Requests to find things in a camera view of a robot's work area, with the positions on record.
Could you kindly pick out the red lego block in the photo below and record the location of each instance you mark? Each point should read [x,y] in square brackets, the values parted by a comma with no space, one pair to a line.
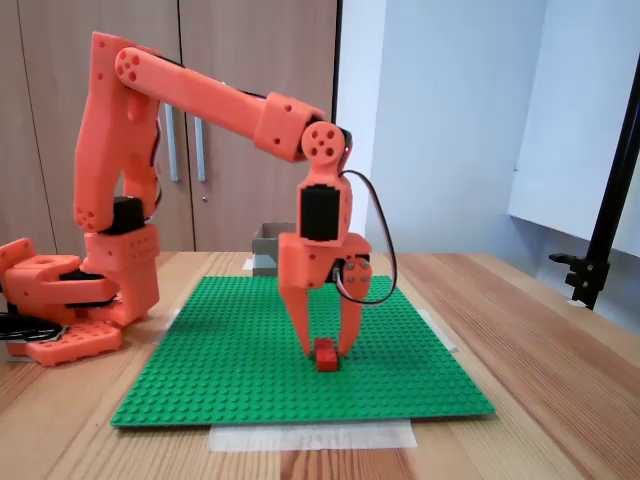
[327,361]

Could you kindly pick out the short masking tape strip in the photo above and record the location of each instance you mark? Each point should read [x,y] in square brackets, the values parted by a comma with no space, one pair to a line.
[248,264]
[440,332]
[162,332]

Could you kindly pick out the green lego baseplate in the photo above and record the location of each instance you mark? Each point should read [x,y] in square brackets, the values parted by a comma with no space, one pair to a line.
[225,360]

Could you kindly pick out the brown wooden cabinet door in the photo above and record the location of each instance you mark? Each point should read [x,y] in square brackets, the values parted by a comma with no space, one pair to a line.
[12,75]
[260,50]
[55,75]

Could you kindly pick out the long masking tape strip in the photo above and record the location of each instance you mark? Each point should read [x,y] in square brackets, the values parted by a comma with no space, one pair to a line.
[300,440]

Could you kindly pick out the small white tape piece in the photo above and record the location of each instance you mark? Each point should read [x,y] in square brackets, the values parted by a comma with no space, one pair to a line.
[576,303]

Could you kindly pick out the black camera stand with clamp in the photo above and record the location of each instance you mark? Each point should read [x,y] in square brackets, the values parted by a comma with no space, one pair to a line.
[606,215]

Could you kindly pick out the black base clamp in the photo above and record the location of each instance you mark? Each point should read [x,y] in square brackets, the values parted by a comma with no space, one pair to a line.
[25,327]

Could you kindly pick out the brown cardboard box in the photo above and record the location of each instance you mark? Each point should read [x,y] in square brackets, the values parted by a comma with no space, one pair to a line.
[265,250]

